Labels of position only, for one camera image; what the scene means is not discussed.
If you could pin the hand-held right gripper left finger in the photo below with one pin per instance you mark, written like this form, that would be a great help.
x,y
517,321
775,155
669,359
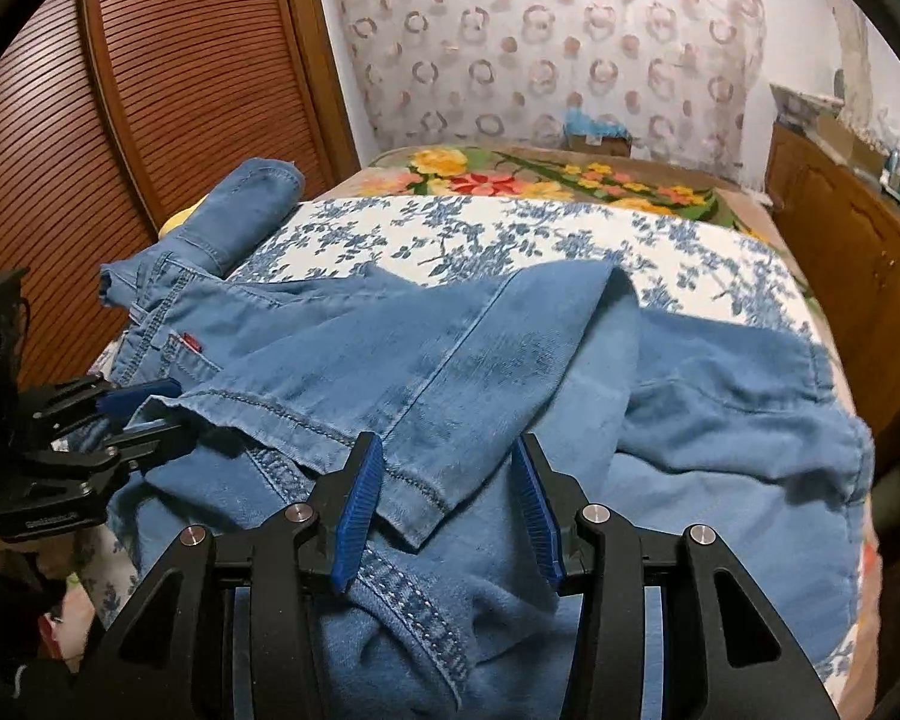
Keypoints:
x,y
356,517

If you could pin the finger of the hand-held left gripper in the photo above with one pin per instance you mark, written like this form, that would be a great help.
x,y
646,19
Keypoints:
x,y
142,394
154,439

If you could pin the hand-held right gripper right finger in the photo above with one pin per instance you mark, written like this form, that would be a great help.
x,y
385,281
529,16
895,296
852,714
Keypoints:
x,y
536,517

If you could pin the person's left forearm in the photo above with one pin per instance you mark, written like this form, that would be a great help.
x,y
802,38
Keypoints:
x,y
15,652

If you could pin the blue floral bedsheet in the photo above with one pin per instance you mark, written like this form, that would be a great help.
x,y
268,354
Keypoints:
x,y
420,232

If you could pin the wooden louvred wardrobe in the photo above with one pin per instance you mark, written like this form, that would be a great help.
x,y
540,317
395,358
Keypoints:
x,y
157,90

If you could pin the colourful floral blanket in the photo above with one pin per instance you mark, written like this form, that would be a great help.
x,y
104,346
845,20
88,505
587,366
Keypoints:
x,y
495,172

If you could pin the small cardboard box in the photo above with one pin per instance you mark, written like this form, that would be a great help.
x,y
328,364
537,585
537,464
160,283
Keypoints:
x,y
604,146

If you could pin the blue plastic bag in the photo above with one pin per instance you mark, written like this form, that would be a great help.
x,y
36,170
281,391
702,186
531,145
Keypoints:
x,y
589,124

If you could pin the wooden sideboard cabinet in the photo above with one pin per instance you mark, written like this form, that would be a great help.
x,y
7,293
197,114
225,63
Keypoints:
x,y
855,240

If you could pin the open cardboard box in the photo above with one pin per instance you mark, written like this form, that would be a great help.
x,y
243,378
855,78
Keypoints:
x,y
855,146

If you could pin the tied beige curtain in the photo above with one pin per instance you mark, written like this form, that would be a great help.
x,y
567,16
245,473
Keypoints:
x,y
855,52

